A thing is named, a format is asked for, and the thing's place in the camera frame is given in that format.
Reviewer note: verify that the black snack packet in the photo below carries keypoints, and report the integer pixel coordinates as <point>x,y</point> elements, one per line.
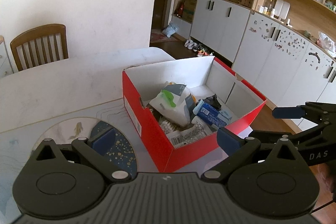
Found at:
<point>213,101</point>

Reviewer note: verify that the small white foil sachet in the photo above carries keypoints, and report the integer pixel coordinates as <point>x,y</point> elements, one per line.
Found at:
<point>181,138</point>

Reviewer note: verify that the white tissue pack green grey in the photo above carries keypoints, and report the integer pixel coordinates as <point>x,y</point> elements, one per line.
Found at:
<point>175,102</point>

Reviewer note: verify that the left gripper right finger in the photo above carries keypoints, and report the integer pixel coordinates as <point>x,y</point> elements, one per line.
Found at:
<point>280,186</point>

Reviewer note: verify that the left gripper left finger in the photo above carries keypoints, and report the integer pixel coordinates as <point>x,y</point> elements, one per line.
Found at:
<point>64,180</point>

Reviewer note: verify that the brown wooden chair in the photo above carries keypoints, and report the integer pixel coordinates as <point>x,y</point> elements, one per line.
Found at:
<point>40,45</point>

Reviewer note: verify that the cotton swab bag 100pcs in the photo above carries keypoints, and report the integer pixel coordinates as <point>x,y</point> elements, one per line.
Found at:
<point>167,126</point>

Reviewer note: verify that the blue white snack packet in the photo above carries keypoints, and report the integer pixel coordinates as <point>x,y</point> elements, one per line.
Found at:
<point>211,116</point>

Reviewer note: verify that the shoes on floor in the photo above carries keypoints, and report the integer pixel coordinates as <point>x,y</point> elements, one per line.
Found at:
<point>197,48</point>

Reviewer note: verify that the white side drawer cabinet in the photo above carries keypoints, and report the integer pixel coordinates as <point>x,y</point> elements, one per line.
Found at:
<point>5,65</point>

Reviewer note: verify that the person's right hand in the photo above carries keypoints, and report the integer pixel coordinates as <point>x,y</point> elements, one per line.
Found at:
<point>325,177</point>

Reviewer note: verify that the light blue bag on floor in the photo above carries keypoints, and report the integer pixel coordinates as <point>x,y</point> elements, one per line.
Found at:
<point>170,30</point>

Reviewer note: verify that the red cardboard shoe box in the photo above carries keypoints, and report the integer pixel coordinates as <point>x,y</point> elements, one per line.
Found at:
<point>204,76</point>

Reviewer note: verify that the white grey wall cabinet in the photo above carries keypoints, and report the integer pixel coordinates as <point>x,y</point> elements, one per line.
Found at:
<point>264,41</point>

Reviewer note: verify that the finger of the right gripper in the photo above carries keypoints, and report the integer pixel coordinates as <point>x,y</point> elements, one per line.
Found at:
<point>288,112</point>
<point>268,138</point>

